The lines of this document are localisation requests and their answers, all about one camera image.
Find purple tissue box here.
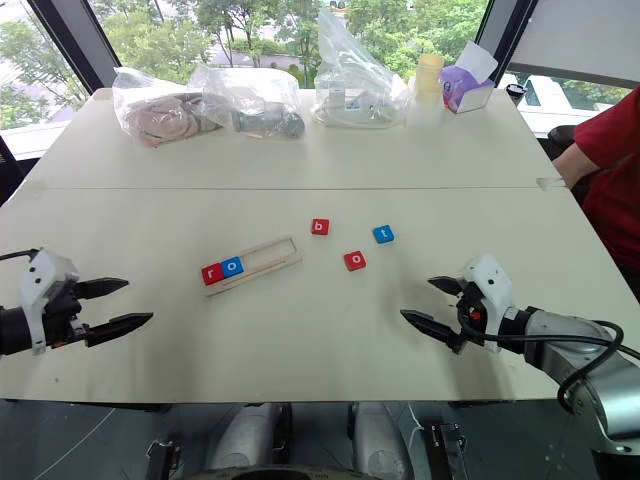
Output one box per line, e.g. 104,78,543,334
439,40,500,115

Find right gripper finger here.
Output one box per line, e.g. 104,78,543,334
399,309,464,354
427,275,469,301

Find translucent white plastic container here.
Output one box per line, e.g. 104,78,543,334
407,74,444,129

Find black metal bracket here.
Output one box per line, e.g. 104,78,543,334
146,439,182,480
424,422,469,480

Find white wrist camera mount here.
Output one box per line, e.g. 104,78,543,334
18,248,81,356
459,253,519,354

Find plastic bag with pink items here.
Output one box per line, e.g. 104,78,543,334
112,66,226,150

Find plastic bag with white device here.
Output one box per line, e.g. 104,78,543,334
312,7,409,130

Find red letter tile o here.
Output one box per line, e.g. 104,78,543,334
343,249,369,273

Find silver robot leg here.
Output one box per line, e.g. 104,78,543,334
349,402,414,480
207,403,294,474

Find stacked yellow plastic cups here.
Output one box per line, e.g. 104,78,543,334
414,53,445,107

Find silver robot left leg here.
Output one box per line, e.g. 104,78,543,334
207,403,294,474

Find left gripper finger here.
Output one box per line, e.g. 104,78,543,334
82,312,154,349
74,277,130,301

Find grey roller blind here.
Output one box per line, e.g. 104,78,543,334
507,0,640,89

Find dark rounded robot torso edge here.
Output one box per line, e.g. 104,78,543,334
199,464,361,480

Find plastic bag with grey item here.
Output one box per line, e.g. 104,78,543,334
188,63,306,140

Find person in red shirt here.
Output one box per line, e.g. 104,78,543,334
574,85,640,274

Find dark slanted window frame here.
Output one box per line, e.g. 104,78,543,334
474,0,539,66
27,0,121,96

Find wooden letter tray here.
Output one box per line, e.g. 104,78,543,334
202,236,304,298

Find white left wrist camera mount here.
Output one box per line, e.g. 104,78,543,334
18,248,81,356

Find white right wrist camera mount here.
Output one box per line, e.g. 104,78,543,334
459,253,519,354

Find blue letter tile o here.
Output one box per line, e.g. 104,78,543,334
219,257,246,280

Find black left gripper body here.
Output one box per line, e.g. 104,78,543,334
43,279,94,349

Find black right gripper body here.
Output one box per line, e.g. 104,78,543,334
454,281,488,352

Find dark mesh chair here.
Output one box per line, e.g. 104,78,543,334
0,134,24,207

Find silver robot right leg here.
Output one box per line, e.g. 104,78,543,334
349,402,414,480

